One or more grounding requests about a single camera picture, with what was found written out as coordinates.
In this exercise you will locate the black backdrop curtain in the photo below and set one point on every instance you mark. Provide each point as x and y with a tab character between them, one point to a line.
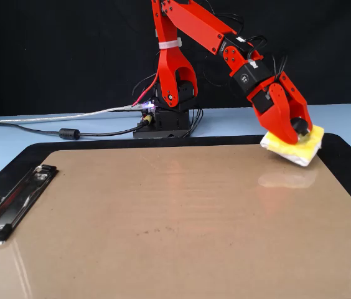
38	46

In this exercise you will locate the metal clipboard clip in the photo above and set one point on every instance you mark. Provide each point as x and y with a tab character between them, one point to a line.
16	199

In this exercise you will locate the yellow sponge with black knob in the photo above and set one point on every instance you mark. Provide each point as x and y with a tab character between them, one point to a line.
287	154

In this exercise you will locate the brown clipboard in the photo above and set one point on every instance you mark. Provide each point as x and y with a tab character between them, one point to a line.
163	218

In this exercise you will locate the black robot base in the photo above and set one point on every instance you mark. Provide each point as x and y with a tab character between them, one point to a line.
169	121

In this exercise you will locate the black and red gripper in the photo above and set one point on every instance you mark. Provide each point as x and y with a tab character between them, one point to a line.
248	76

